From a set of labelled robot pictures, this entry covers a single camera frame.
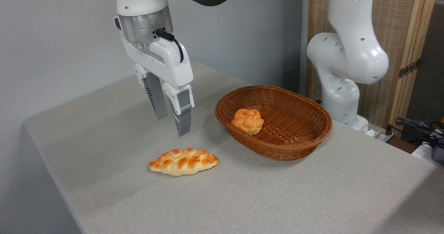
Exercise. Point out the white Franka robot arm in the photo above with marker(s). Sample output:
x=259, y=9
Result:
x=350, y=53

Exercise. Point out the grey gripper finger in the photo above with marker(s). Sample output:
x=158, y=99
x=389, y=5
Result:
x=182, y=112
x=156, y=95

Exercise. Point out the brown wicker basket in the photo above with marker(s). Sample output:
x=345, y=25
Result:
x=291, y=130

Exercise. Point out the round knotted bread roll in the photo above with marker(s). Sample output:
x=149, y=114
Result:
x=247, y=121

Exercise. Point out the grey metal pot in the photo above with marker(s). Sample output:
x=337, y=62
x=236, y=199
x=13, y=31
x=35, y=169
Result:
x=438, y=152

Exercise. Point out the brass screen hinge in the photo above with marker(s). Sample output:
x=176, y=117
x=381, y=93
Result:
x=408, y=68

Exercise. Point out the long braided bread loaf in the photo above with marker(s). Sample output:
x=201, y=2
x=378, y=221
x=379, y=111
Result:
x=184, y=162

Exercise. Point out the grey tablecloth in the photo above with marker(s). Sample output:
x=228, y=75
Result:
x=242, y=192

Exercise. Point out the wooden woven folding screen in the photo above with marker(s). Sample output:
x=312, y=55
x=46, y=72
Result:
x=395, y=26

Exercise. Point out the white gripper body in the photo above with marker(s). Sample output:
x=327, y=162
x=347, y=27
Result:
x=166, y=62

